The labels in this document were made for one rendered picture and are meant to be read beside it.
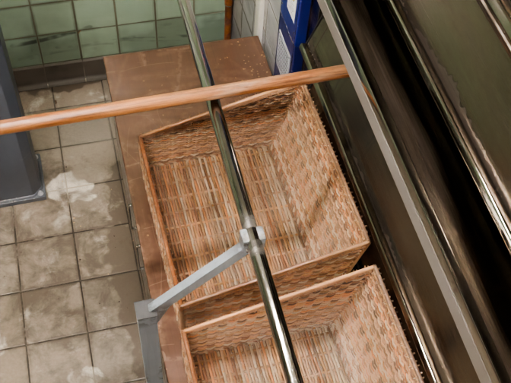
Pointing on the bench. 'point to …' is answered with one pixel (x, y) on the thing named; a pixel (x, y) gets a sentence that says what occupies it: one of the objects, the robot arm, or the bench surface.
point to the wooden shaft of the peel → (13, 125)
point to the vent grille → (282, 55)
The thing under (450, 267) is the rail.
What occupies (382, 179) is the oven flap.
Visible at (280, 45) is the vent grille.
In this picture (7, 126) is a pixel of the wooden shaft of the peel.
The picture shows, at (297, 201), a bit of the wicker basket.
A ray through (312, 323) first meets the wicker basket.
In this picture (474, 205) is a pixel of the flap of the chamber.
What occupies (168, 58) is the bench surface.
